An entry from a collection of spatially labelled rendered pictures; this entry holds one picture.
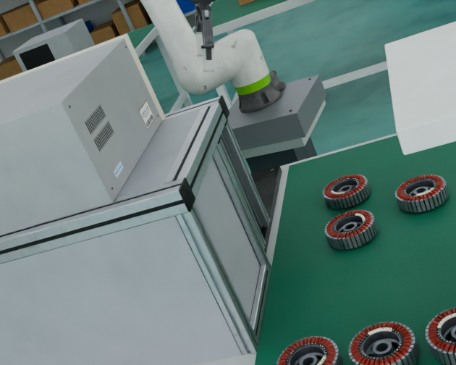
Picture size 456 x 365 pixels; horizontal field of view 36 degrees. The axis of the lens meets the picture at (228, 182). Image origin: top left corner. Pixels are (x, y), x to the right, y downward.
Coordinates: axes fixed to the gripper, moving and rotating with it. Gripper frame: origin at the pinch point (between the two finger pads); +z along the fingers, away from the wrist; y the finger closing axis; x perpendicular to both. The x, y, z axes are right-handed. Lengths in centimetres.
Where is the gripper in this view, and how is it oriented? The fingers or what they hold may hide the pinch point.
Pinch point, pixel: (205, 59)
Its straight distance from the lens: 196.8
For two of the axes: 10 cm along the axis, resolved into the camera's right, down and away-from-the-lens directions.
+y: -1.6, -4.7, 8.7
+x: -9.9, 1.0, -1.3
